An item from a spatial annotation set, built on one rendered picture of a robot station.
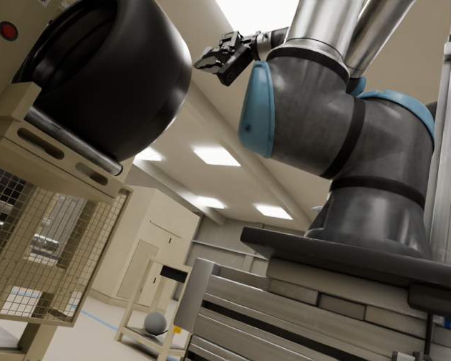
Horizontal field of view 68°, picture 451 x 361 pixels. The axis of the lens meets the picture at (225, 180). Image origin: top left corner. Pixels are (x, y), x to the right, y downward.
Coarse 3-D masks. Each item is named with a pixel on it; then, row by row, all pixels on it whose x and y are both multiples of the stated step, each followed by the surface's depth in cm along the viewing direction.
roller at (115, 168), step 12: (36, 108) 84; (36, 120) 84; (48, 120) 86; (48, 132) 88; (60, 132) 89; (72, 132) 93; (72, 144) 93; (84, 144) 96; (84, 156) 98; (96, 156) 99; (108, 156) 103; (108, 168) 104; (120, 168) 107
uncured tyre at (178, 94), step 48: (96, 0) 113; (144, 0) 100; (48, 48) 126; (96, 48) 136; (144, 48) 93; (48, 96) 94; (96, 96) 90; (144, 96) 97; (96, 144) 101; (144, 144) 107
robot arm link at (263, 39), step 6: (258, 36) 87; (264, 36) 86; (270, 36) 85; (258, 42) 87; (264, 42) 86; (270, 42) 85; (258, 48) 87; (264, 48) 86; (270, 48) 86; (258, 54) 88; (264, 54) 87; (264, 60) 89
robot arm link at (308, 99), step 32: (320, 0) 43; (352, 0) 43; (288, 32) 46; (320, 32) 42; (352, 32) 45; (256, 64) 42; (288, 64) 41; (320, 64) 41; (256, 96) 40; (288, 96) 40; (320, 96) 41; (352, 96) 43; (256, 128) 41; (288, 128) 41; (320, 128) 40; (288, 160) 44; (320, 160) 42
